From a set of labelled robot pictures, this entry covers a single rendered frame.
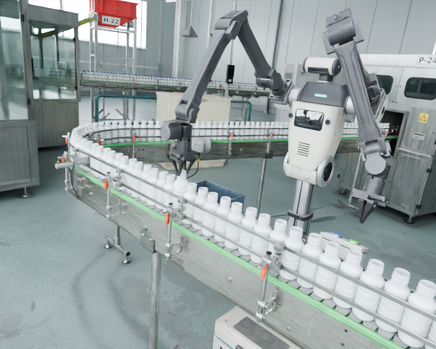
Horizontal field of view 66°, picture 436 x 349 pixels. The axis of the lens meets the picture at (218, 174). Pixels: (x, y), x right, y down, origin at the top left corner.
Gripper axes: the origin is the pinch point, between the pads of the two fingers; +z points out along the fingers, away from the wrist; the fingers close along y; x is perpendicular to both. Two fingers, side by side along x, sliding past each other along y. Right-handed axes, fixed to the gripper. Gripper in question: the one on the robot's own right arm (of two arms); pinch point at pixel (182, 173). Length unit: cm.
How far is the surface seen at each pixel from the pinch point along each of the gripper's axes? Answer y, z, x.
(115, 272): -37, 119, -111
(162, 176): 0.8, 4.5, -11.0
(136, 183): 2.5, 12.4, -27.8
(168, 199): 2.7, 12.1, -4.4
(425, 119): -365, -10, 11
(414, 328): 3, 14, 89
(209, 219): 2.7, 12.1, 19.5
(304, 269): 3, 13, 59
